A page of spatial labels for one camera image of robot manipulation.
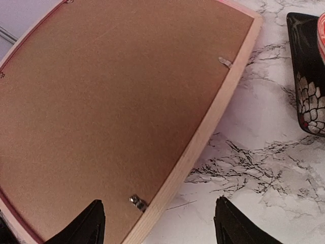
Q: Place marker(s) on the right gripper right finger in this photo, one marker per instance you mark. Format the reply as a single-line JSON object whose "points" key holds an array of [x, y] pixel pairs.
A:
{"points": [[234, 227]]}

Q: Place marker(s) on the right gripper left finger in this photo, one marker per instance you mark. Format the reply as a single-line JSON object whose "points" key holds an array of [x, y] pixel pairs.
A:
{"points": [[87, 227]]}

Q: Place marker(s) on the pink wooden picture frame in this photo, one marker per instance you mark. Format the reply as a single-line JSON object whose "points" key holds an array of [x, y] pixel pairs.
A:
{"points": [[114, 101]]}

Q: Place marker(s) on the black patterned tray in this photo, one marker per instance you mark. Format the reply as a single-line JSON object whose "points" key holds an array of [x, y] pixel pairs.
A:
{"points": [[308, 68]]}

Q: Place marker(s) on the red patterned object in tray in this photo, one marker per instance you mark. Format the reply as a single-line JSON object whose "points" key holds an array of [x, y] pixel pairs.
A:
{"points": [[321, 36]]}

